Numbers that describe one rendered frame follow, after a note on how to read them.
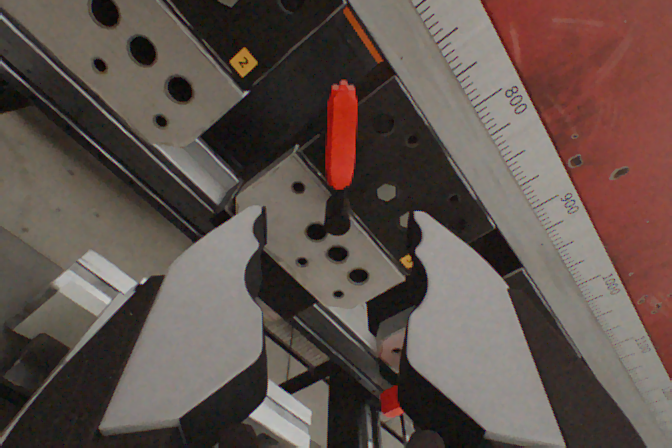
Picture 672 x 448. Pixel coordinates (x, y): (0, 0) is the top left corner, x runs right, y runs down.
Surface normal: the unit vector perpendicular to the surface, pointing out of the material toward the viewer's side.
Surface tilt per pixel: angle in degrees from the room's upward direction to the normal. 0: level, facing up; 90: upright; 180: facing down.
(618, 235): 90
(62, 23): 90
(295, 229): 90
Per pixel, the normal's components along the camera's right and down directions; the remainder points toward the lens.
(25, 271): 0.79, -0.54
